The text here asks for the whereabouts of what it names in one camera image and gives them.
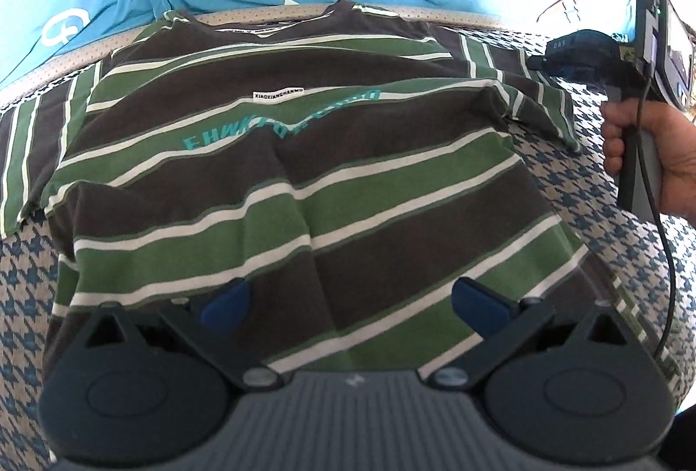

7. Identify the houndstooth sofa mat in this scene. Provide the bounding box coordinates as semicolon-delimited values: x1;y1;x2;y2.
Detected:
0;22;696;471

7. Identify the green brown striped t-shirt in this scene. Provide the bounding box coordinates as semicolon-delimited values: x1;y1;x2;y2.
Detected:
0;0;683;398

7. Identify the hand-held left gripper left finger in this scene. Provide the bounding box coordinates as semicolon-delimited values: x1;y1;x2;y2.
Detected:
73;278;281;392

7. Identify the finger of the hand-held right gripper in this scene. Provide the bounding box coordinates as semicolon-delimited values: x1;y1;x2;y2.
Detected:
525;38;572;79

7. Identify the person's right hand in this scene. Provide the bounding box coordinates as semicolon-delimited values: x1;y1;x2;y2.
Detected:
601;95;696;222

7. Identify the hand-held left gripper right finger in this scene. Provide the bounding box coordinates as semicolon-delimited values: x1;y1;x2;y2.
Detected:
427;277;634;390

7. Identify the black cable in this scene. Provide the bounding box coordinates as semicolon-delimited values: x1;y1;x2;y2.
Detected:
636;68;680;366

